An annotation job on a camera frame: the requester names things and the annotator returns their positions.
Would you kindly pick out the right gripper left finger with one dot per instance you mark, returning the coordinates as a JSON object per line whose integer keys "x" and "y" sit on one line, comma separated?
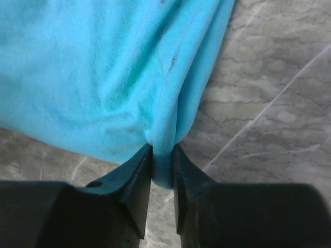
{"x": 110, "y": 211}

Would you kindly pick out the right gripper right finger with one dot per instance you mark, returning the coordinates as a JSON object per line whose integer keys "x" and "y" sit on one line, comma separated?
{"x": 213, "y": 214}

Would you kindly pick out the cyan blue t-shirt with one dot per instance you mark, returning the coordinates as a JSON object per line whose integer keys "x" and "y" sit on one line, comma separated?
{"x": 104, "y": 78}

